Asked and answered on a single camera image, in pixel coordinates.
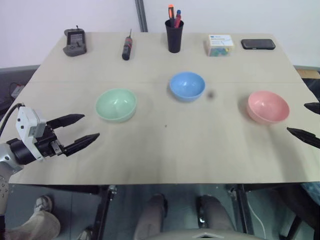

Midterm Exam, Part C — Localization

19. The black red screwdriver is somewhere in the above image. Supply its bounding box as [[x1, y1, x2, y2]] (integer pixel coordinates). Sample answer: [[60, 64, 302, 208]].
[[121, 28, 133, 61]]

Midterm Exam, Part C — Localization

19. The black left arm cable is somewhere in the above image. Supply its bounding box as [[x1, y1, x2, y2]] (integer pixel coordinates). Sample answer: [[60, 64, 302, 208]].
[[0, 101, 25, 137]]

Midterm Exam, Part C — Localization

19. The green bowl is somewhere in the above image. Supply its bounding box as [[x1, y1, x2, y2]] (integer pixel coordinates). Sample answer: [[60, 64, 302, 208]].
[[95, 87, 138, 124]]

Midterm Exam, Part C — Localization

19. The black phone case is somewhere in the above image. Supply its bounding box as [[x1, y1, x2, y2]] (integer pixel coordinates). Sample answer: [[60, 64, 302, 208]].
[[240, 38, 277, 51]]

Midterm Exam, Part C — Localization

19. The grey metal post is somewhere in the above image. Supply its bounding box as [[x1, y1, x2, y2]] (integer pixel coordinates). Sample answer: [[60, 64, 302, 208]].
[[134, 0, 149, 33]]

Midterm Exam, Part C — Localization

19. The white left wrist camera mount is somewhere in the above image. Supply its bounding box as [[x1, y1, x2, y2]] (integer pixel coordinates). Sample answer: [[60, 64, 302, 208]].
[[15, 106, 47, 160]]

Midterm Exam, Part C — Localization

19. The black table leg frame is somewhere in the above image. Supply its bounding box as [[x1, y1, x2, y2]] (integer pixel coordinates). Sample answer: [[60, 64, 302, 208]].
[[226, 184, 253, 236], [93, 184, 118, 240]]

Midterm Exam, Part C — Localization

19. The blue bowl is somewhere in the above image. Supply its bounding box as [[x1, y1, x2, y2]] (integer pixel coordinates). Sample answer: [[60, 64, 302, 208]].
[[169, 71, 206, 103]]

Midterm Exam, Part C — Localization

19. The grey robot torso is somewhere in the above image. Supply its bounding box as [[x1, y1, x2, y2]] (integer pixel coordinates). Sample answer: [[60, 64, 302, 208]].
[[147, 230, 266, 240]]

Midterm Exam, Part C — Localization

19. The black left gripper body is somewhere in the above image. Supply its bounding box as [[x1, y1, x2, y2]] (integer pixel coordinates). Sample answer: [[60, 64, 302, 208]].
[[34, 124, 66, 158]]

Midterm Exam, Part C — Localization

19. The pink bowl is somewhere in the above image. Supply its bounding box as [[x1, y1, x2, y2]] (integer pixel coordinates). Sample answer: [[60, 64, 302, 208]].
[[247, 90, 291, 124]]

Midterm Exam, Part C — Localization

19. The orange black marker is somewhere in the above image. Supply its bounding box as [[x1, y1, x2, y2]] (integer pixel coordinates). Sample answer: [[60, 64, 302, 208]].
[[167, 4, 176, 28]]

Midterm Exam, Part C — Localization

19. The clear box of pins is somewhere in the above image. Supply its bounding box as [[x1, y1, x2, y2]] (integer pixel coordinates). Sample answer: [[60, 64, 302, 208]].
[[205, 33, 236, 57]]

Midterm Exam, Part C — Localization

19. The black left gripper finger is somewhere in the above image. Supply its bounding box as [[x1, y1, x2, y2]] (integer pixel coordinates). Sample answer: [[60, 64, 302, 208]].
[[46, 113, 86, 129], [61, 132, 101, 158]]

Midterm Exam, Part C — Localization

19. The white floor cable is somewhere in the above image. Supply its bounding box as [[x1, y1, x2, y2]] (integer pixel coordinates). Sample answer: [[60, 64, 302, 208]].
[[247, 199, 266, 240]]

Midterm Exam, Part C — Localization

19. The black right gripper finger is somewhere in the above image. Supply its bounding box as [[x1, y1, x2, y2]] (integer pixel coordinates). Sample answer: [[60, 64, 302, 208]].
[[286, 127, 320, 150], [303, 101, 320, 114]]

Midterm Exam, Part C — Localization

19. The person's leg with sneaker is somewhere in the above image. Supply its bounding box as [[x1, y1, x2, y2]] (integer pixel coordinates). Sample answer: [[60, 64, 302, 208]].
[[2, 195, 62, 240]]

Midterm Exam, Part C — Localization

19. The black pen cup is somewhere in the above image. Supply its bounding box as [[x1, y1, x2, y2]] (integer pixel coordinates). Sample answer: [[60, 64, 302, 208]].
[[164, 19, 185, 54]]

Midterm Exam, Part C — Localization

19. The grey tape dispenser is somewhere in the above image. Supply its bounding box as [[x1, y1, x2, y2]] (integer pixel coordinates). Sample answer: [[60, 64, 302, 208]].
[[62, 24, 88, 58]]

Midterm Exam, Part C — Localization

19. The grey device with cables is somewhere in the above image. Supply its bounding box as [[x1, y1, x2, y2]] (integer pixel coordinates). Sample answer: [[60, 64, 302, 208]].
[[9, 81, 26, 99]]

